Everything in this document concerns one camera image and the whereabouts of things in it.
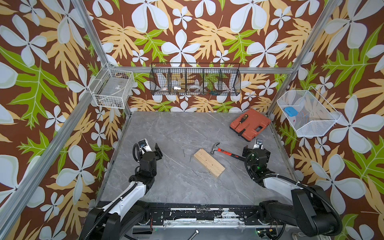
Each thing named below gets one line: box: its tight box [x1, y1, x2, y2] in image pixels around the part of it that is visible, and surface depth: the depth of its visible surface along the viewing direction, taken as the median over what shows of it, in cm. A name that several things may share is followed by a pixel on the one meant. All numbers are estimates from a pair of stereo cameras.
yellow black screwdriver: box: [236, 114, 249, 127], surface depth 111 cm
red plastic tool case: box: [229, 108, 271, 142], surface depth 110 cm
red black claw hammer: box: [210, 142, 246, 162], surface depth 100 cm
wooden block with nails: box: [193, 148, 226, 178], surface depth 92 cm
